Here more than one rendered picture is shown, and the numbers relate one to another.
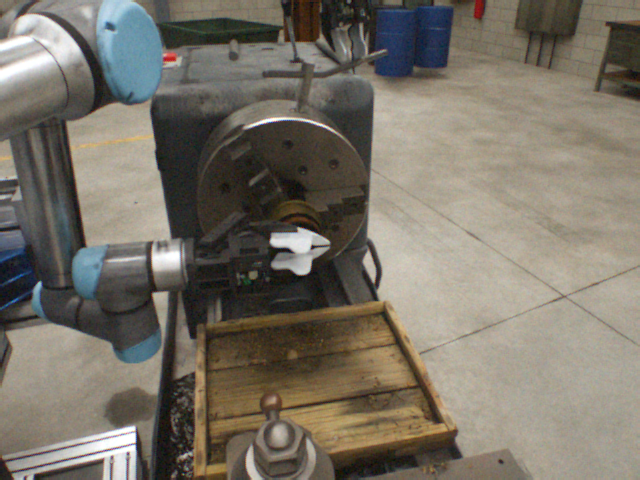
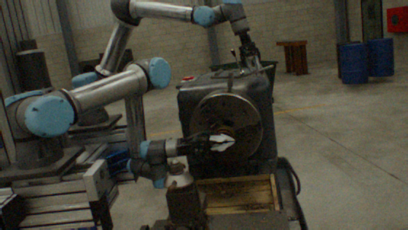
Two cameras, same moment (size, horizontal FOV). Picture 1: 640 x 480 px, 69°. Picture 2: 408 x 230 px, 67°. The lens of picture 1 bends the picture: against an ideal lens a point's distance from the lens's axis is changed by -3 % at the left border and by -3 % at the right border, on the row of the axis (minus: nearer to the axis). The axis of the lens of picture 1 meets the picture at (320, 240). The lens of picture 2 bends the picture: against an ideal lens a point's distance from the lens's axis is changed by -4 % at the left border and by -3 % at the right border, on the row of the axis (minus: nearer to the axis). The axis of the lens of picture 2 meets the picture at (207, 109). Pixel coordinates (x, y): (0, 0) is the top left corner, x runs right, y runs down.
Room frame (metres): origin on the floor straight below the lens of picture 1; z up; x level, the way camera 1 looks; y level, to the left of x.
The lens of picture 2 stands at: (-0.46, -0.34, 1.47)
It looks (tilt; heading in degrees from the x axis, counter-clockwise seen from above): 13 degrees down; 21
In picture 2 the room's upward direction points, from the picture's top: 8 degrees counter-clockwise
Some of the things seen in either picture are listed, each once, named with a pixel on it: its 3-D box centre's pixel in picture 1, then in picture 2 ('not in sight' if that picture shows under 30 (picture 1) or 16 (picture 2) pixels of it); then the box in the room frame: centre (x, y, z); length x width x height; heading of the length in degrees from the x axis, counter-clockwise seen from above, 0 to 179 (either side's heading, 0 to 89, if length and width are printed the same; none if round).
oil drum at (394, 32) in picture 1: (395, 42); (354, 63); (7.41, -1.11, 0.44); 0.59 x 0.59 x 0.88
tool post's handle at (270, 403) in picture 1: (272, 414); not in sight; (0.27, 0.04, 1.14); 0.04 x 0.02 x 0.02; 12
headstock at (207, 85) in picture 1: (255, 136); (228, 109); (1.21, 0.17, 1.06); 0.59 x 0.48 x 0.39; 12
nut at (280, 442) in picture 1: (279, 443); (175, 165); (0.21, 0.03, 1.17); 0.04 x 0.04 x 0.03
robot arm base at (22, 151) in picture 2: not in sight; (36, 146); (0.26, 0.55, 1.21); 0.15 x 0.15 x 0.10
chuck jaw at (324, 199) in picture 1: (337, 203); (246, 129); (0.77, -0.03, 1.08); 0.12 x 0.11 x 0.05; 102
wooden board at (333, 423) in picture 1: (311, 379); (227, 199); (0.54, 0.01, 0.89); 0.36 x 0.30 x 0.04; 102
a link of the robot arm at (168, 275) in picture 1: (173, 262); (174, 146); (0.57, 0.21, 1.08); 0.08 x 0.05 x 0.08; 10
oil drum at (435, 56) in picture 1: (432, 36); (380, 57); (8.08, -1.78, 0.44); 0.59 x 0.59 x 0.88
